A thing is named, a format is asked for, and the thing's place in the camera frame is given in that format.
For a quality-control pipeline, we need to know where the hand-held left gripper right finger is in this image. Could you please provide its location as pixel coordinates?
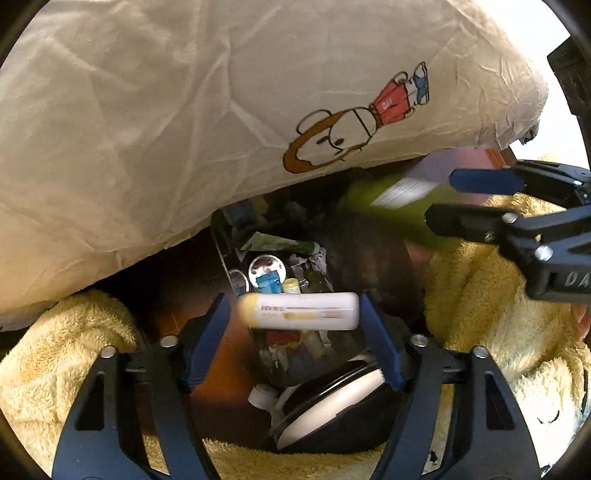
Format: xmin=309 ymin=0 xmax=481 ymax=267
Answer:
xmin=359 ymin=291 xmax=542 ymax=480

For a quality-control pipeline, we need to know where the grey cloth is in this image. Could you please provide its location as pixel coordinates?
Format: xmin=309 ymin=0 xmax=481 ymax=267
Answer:
xmin=307 ymin=248 xmax=330 ymax=274

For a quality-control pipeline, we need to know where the yellow fluffy rug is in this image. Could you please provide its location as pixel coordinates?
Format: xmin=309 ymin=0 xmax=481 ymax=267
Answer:
xmin=0 ymin=154 xmax=591 ymax=480

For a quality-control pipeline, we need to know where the blue wipes packet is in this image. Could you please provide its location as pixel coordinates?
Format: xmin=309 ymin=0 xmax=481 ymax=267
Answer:
xmin=256 ymin=273 xmax=283 ymax=295

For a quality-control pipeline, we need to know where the beige cartoon fabric bag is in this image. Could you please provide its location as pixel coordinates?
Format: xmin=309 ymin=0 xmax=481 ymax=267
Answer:
xmin=0 ymin=0 xmax=550 ymax=330

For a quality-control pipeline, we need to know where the cream tube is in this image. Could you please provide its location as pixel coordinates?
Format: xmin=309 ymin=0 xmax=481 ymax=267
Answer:
xmin=238 ymin=292 xmax=361 ymax=330

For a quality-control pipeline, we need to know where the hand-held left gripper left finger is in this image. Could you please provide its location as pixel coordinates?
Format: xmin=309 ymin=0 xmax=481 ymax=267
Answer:
xmin=52 ymin=292 xmax=232 ymax=480

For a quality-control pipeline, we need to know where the green tube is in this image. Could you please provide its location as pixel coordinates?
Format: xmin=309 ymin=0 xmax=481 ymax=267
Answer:
xmin=344 ymin=173 xmax=455 ymax=252

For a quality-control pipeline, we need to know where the crumpled green white wrapper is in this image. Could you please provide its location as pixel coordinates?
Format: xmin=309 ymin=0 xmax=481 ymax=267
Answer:
xmin=240 ymin=232 xmax=302 ymax=254

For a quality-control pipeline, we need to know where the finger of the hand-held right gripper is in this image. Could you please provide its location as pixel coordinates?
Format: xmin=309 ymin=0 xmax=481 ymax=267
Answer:
xmin=424 ymin=203 xmax=591 ymax=278
xmin=449 ymin=159 xmax=591 ymax=208

